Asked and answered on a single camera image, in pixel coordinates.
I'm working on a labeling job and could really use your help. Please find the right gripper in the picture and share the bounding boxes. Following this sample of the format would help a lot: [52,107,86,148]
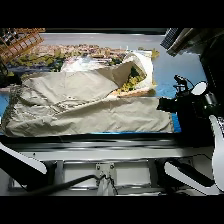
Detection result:
[156,96,180,114]

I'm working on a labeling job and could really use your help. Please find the black cable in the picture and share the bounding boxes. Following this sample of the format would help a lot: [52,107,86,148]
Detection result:
[25,173,103,197]

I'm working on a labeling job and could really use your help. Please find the silver frame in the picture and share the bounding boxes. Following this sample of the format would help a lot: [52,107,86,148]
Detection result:
[0,139,224,197]

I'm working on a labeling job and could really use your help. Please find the beige pants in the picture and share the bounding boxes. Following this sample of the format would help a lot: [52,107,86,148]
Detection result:
[1,52,175,137]

